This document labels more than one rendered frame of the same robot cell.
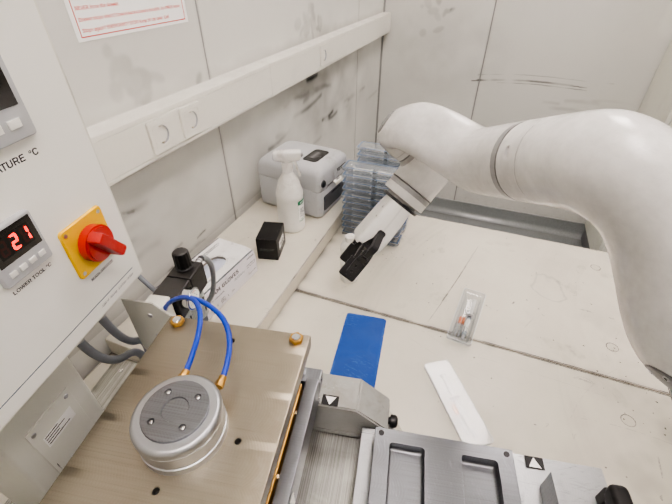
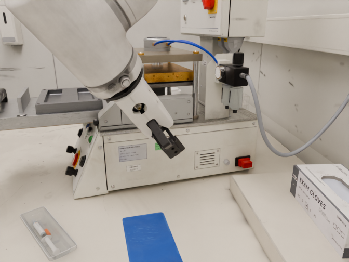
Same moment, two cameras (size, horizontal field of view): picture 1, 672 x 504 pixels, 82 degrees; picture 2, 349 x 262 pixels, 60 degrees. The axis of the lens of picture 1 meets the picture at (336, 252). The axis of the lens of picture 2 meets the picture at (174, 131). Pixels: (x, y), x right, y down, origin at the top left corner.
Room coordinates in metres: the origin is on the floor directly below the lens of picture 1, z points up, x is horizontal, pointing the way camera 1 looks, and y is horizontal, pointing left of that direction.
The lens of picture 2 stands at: (1.03, -0.25, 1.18)
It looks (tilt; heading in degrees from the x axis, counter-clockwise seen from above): 19 degrees down; 152
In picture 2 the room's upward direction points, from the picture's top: straight up
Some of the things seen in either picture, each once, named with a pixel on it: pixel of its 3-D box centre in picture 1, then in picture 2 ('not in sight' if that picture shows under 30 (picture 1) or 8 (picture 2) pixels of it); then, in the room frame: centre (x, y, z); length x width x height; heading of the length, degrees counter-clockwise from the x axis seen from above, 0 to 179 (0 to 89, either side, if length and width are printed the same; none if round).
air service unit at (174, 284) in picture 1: (187, 299); (229, 81); (0.43, 0.23, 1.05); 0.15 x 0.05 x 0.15; 170
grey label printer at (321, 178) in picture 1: (304, 176); not in sight; (1.18, 0.10, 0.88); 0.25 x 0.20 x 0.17; 62
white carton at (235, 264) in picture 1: (209, 279); (341, 203); (0.72, 0.31, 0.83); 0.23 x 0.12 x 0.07; 154
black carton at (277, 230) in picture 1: (271, 240); not in sight; (0.89, 0.18, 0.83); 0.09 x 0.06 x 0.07; 173
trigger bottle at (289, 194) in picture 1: (290, 190); not in sight; (1.01, 0.13, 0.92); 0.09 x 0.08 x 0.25; 94
